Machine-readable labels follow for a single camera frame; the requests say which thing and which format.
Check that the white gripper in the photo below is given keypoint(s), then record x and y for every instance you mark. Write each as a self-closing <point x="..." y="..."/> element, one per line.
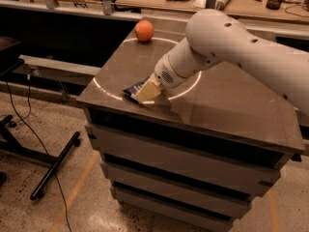
<point x="163" y="73"/>

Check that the blue rxbar blueberry wrapper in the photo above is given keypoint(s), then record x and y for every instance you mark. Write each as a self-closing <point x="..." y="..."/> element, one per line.
<point x="132" y="91"/>

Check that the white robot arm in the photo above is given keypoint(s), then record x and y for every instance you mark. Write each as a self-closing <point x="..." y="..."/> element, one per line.
<point x="212" y="37"/>

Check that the orange fruit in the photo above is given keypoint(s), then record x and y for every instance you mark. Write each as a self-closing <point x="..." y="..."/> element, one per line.
<point x="144" y="31"/>

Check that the grey drawer cabinet table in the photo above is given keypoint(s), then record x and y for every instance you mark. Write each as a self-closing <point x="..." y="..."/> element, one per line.
<point x="200" y="152"/>

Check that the black round cup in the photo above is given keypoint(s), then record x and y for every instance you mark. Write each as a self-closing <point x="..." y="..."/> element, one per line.
<point x="274" y="4"/>

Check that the dark chair seat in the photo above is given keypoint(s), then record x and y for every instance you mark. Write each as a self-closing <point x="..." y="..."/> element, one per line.
<point x="10" y="51"/>

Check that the black stand leg base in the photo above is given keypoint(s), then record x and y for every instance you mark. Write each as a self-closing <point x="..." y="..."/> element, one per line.
<point x="9" y="144"/>

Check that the metal frame rail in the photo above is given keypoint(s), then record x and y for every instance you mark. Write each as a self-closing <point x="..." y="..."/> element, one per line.
<point x="57" y="70"/>

